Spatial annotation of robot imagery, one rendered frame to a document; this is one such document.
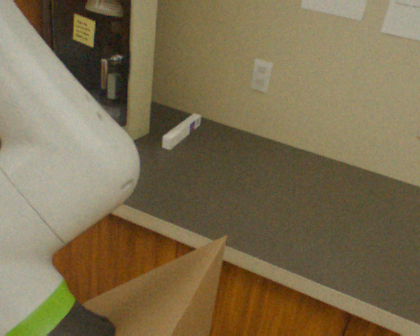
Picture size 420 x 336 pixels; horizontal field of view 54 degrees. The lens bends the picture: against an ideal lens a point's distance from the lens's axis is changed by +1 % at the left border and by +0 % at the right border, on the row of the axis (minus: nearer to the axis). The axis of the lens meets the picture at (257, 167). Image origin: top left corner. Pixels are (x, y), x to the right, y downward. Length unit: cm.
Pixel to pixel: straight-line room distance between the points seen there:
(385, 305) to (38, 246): 69
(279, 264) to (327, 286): 11
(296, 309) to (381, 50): 88
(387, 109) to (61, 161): 119
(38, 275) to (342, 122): 121
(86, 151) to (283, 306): 68
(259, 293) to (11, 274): 66
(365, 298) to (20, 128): 72
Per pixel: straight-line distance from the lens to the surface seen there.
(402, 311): 96
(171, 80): 177
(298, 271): 95
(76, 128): 51
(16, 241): 50
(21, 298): 51
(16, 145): 53
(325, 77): 151
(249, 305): 108
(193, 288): 51
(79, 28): 140
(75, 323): 54
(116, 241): 120
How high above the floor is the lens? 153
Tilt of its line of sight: 26 degrees down
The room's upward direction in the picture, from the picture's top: 11 degrees clockwise
